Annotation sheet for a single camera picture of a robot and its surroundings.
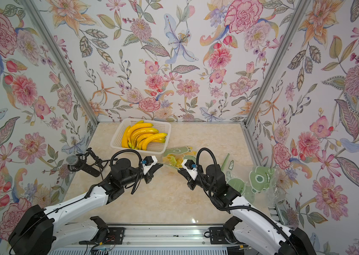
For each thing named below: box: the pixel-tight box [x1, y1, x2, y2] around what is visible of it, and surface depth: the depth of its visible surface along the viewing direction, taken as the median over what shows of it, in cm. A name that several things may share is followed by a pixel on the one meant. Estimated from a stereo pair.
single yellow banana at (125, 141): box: [121, 125, 132, 149], surface depth 103 cm
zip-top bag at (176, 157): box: [159, 146, 198, 169], surface depth 88 cm
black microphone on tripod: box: [65, 147, 110, 181], surface depth 83 cm
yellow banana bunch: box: [121, 120, 168, 151], surface depth 103 cm
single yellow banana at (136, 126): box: [126, 122, 155, 141], surface depth 101 cm
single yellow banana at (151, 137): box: [141, 132, 168, 151], surface depth 103 cm
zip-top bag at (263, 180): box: [248, 165, 286, 206], surface depth 84 cm
